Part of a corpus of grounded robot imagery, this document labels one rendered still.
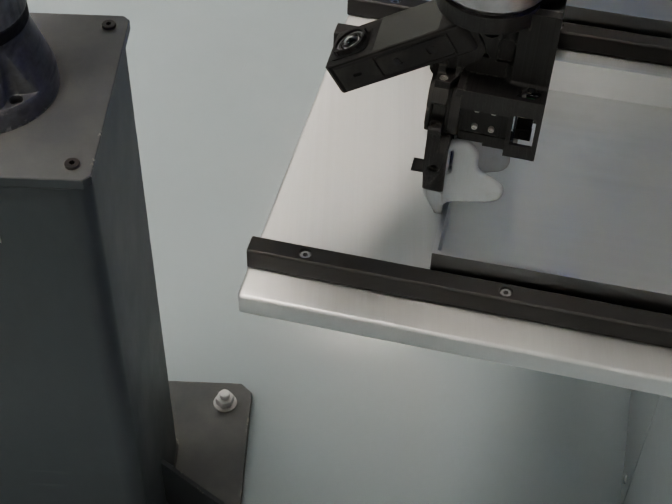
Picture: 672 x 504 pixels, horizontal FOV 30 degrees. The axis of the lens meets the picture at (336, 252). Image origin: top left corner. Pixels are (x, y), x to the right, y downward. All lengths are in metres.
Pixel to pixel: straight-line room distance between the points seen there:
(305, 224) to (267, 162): 1.36
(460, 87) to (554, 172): 0.22
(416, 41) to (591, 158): 0.28
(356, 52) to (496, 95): 0.10
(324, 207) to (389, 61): 0.19
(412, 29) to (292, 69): 1.70
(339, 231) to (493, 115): 0.18
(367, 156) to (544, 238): 0.17
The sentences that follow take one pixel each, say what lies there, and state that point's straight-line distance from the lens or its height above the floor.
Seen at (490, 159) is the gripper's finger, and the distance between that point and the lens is 0.97.
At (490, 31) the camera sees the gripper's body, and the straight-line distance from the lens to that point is 0.84.
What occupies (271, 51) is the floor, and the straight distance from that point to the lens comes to 2.62.
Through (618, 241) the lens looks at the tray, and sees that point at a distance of 1.02.
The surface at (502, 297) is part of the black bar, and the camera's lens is 0.94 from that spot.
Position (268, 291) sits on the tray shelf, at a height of 0.88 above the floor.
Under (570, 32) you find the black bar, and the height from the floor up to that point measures 0.90.
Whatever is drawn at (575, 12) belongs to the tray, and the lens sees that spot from 1.21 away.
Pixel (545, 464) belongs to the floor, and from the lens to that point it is 1.96.
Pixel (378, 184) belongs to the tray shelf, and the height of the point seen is 0.88.
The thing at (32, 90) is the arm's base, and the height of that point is 0.82.
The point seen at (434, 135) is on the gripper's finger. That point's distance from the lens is 0.89.
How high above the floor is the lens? 1.60
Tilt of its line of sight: 47 degrees down
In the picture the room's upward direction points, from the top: 2 degrees clockwise
